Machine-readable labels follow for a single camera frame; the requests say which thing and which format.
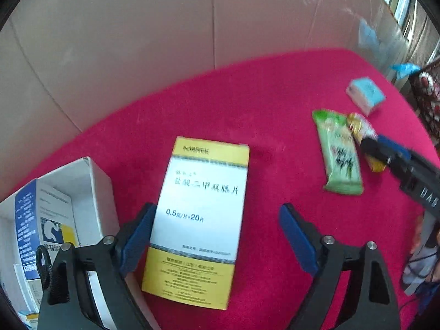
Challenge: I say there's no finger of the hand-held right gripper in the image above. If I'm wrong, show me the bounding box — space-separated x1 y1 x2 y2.
360 138 413 186
378 135 440 179

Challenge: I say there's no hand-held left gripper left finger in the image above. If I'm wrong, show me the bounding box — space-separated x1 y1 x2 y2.
37 202 162 330

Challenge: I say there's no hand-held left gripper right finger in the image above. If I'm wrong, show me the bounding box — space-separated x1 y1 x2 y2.
278 203 401 330

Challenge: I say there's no gold snack packet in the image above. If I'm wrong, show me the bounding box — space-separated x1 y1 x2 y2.
345 113 387 172

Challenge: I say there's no white shallow cardboard box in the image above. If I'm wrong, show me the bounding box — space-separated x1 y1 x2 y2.
0 156 121 330

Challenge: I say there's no yellow white medicine box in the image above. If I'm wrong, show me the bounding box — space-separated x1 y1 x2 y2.
142 137 250 310

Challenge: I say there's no blue white medicine box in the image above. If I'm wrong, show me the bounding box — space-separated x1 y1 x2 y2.
14 179 78 281

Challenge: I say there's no green snack packet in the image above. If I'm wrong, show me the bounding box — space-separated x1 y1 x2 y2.
312 109 364 195

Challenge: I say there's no red white patterned cushion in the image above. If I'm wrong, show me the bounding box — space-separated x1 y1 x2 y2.
412 65 440 138

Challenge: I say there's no light blue small box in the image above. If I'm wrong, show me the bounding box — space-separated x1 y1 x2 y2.
346 77 386 116

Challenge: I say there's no black wicker hanging chair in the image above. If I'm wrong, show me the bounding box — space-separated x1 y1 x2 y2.
407 57 440 143

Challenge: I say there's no blue plastic bag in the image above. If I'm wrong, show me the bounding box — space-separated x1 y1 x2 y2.
390 62 422 79

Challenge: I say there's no window with metal grille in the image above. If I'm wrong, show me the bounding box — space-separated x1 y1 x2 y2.
364 0 413 38

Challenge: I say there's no black woven lanyard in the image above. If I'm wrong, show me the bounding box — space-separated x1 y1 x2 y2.
35 244 57 299

